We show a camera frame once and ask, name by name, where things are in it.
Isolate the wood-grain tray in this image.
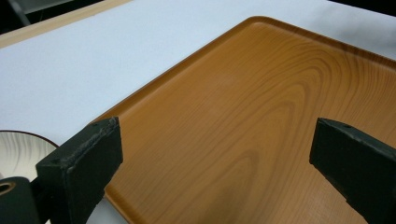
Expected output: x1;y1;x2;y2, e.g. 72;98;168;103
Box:
92;16;396;224

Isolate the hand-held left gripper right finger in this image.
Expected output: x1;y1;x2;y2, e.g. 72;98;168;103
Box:
308;117;396;224

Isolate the white bowl with dark rim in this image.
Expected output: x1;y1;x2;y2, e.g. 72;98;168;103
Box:
0;130;60;183

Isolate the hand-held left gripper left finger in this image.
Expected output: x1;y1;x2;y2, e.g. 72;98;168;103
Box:
35;116;124;224

